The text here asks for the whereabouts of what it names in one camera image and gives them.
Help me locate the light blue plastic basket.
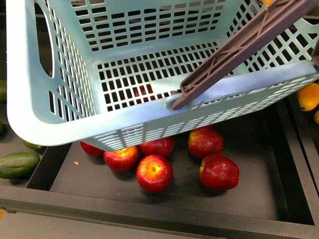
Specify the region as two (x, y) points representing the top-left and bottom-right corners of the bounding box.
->
(6, 0), (319, 151)

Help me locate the brown basket handle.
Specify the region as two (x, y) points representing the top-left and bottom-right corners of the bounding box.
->
(171, 0), (319, 110)

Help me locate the green mango lower left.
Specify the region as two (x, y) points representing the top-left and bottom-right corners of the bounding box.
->
(0, 152), (40, 179)

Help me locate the green mango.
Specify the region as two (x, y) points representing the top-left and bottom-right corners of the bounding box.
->
(0, 152), (40, 179)
(0, 80), (7, 103)

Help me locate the green mango upper left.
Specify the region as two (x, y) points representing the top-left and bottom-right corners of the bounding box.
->
(0, 80), (7, 103)

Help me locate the red apple centre back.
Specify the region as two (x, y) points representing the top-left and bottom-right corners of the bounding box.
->
(138, 137), (175, 158)

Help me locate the red apple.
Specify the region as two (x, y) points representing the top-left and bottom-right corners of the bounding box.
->
(138, 137), (175, 158)
(103, 146), (140, 172)
(199, 154), (240, 191)
(136, 154), (173, 193)
(188, 125), (224, 158)
(80, 141), (103, 157)

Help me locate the red apple upper right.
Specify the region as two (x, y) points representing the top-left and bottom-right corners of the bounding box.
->
(188, 125), (224, 158)

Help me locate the red apple front centre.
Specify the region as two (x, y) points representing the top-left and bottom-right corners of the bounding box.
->
(136, 154), (173, 193)

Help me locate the red apple left centre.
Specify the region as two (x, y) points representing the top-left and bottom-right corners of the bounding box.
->
(103, 146), (140, 172)

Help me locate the red apple far left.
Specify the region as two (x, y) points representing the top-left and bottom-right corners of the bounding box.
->
(80, 141), (103, 157)

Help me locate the red apple front right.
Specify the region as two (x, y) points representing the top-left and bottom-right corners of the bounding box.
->
(199, 154), (240, 191)

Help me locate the black fruit display tray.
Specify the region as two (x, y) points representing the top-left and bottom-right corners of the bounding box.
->
(0, 97), (319, 239)

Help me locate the orange fruit right edge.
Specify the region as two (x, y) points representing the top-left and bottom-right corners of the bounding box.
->
(297, 83), (319, 112)

